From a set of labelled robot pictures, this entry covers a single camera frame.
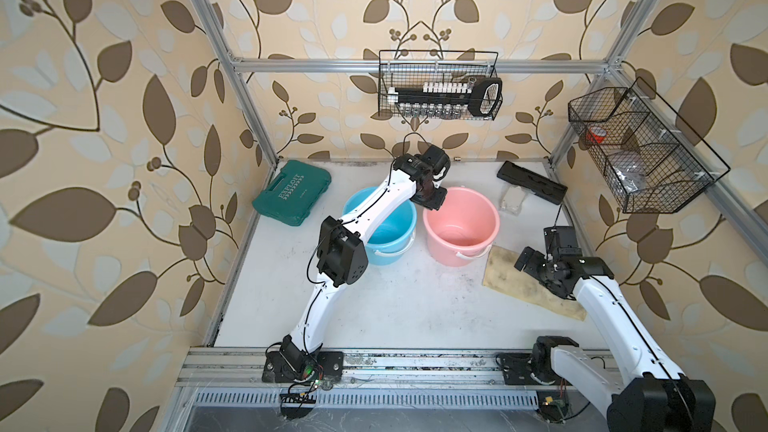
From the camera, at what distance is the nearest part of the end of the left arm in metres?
0.65

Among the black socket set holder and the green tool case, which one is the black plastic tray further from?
the green tool case

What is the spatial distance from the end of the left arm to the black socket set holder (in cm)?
21

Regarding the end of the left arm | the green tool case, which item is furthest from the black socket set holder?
the green tool case

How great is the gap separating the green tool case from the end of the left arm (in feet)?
1.48

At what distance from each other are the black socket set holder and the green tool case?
44cm

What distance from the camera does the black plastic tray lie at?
43.4 inches

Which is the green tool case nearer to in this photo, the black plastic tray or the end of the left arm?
the end of the left arm

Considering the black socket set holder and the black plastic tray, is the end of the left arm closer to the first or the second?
the black socket set holder

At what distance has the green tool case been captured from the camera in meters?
1.04

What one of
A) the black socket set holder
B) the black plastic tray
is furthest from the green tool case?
the black plastic tray

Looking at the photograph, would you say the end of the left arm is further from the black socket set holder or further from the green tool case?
the green tool case

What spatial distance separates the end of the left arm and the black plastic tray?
46cm

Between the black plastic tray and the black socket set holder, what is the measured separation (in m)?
0.35

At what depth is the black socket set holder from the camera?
2.71 feet
